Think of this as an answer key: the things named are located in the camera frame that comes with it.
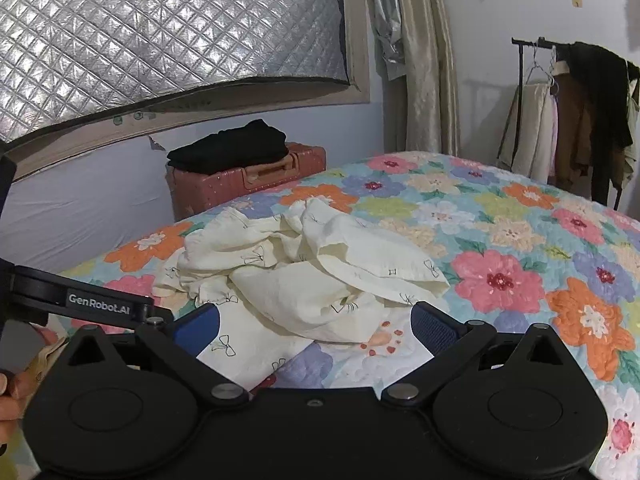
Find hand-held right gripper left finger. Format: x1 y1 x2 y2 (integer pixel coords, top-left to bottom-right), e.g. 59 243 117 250
52 304 251 409

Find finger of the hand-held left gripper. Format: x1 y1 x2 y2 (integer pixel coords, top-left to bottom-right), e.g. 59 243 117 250
132 304 176 333

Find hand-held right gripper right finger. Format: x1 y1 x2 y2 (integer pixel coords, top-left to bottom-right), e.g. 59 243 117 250
381 301 576 404

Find cream bow-print garment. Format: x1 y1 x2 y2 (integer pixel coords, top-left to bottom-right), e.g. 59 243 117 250
152 197 451 393

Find folded black clothes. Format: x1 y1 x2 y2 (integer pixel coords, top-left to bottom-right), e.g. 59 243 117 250
166 119 290 171

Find black clothes rack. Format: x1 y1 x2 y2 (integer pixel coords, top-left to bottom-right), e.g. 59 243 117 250
511 36 640 211

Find person's left hand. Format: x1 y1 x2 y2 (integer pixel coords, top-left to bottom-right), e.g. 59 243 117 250
0 367 33 456

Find floral quilted blanket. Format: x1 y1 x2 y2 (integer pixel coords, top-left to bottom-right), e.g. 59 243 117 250
0 152 640 480

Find pink suitcase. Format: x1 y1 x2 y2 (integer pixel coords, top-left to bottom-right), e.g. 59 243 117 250
166 142 327 223

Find hanging cream garment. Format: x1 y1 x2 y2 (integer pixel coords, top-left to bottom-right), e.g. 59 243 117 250
496 80 556 177

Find hanging pink garment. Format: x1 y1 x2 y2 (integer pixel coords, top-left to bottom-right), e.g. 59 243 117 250
547 92 560 176

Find hanging brown garment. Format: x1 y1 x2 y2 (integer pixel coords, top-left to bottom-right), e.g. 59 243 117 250
552 60 608 188

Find beige curtain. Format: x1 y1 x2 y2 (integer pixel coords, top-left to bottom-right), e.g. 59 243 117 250
390 0 461 158

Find silver quilted window cover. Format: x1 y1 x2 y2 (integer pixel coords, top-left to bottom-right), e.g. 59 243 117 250
0 0 351 143

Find silver grey curtain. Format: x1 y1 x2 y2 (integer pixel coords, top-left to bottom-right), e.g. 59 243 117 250
362 0 406 81

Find beige window frame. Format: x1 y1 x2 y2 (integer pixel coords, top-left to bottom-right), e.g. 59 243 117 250
0 0 372 183

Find metal wire hanger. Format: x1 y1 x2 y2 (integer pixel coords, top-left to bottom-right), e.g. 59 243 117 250
525 42 557 87

